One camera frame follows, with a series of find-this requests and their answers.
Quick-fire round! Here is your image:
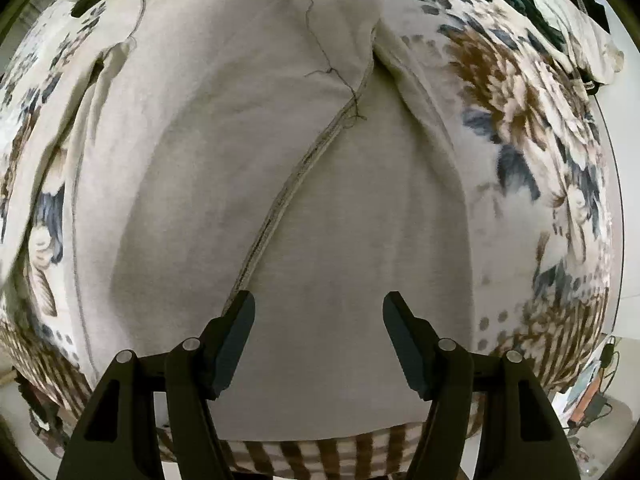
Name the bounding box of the beige long-sleeve shirt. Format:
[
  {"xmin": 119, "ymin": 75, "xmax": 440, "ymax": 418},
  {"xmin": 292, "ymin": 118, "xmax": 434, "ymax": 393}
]
[{"xmin": 0, "ymin": 0, "xmax": 476, "ymax": 443}]

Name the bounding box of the crumpled white cloth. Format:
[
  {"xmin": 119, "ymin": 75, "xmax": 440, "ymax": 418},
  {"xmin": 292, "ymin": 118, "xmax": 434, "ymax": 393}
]
[{"xmin": 534, "ymin": 0, "xmax": 624, "ymax": 84}]

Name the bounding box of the floral bed cover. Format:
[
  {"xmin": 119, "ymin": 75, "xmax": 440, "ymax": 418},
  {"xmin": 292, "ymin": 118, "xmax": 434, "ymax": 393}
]
[{"xmin": 1, "ymin": 0, "xmax": 612, "ymax": 479}]

